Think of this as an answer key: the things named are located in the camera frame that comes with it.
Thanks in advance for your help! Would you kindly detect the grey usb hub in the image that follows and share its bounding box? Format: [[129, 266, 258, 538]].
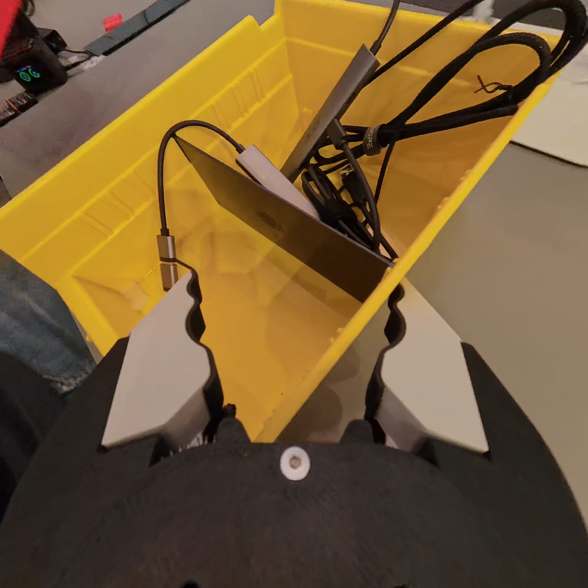
[[281, 44, 379, 180]]

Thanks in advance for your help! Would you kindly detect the black camera battery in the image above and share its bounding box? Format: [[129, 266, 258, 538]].
[[0, 92, 39, 126]]

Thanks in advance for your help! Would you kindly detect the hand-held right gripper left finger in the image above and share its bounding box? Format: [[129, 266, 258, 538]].
[[101, 272, 226, 448]]

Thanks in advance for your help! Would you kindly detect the yellow plastic bin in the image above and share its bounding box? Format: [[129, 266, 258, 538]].
[[0, 0, 561, 442]]

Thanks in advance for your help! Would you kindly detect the black bin divider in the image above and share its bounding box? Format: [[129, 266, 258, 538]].
[[175, 136, 394, 304]]

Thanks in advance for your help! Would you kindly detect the person's jeans leg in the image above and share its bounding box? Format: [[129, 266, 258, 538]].
[[0, 253, 97, 391]]

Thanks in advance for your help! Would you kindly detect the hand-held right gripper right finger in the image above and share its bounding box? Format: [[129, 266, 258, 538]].
[[366, 281, 490, 453]]

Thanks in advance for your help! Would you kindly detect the black dual-plug cable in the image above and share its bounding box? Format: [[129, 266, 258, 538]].
[[156, 120, 247, 293]]

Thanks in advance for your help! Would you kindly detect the black charger with display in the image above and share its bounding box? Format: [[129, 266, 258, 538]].
[[0, 37, 70, 92]]

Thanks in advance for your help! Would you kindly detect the black hub cable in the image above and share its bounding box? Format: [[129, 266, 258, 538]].
[[368, 0, 402, 54]]

